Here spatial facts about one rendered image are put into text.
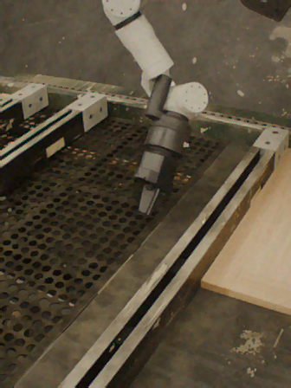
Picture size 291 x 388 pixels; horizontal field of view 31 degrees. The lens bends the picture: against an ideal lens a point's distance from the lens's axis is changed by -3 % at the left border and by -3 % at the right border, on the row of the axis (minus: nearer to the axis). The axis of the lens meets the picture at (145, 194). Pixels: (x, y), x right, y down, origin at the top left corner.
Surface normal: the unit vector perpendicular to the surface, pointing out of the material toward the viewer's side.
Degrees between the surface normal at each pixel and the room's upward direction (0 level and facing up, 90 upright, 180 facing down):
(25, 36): 0
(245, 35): 0
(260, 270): 58
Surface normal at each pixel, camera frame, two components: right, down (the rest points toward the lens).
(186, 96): 0.47, 0.05
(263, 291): -0.04, -0.84
